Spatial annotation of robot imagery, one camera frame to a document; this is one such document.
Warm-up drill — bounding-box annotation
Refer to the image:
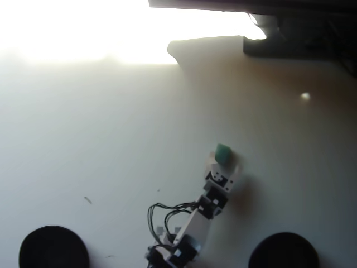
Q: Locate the small blue-green cube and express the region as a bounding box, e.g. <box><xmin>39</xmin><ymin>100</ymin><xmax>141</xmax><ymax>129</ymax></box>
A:
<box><xmin>214</xmin><ymin>143</ymin><xmax>232</xmax><ymax>166</ymax></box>

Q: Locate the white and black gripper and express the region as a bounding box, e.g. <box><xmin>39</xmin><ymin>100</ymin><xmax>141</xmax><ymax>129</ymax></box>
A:
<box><xmin>203</xmin><ymin>151</ymin><xmax>243</xmax><ymax>210</ymax></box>

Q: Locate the round black bowl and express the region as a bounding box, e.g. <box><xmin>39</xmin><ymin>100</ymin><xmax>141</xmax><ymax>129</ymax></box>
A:
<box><xmin>248</xmin><ymin>232</ymin><xmax>320</xmax><ymax>268</ymax></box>
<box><xmin>18</xmin><ymin>225</ymin><xmax>90</xmax><ymax>268</ymax></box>

